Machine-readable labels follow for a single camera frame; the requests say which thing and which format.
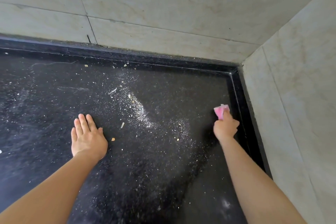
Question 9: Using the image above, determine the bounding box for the person's left hand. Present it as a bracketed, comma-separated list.
[71, 114, 109, 162]

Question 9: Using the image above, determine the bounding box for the person's right hand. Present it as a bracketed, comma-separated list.
[213, 110, 240, 145]

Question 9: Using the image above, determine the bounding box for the pink cloth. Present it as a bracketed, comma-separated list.
[213, 104, 230, 121]

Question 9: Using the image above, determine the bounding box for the person's left forearm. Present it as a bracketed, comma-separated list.
[0, 152, 102, 224]

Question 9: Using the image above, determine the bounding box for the person's right forearm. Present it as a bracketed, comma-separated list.
[219, 136, 308, 224]

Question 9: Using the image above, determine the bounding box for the black speckled countertop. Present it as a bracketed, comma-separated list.
[0, 35, 273, 224]

